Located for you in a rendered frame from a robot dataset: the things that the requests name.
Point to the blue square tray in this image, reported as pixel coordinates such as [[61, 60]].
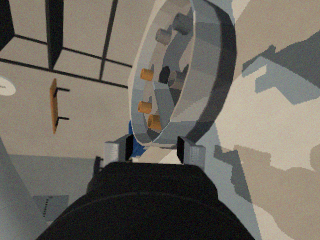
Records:
[[138, 149]]

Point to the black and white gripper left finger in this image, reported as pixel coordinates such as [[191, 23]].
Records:
[[119, 150]]

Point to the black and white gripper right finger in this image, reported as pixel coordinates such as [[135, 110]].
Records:
[[190, 153]]

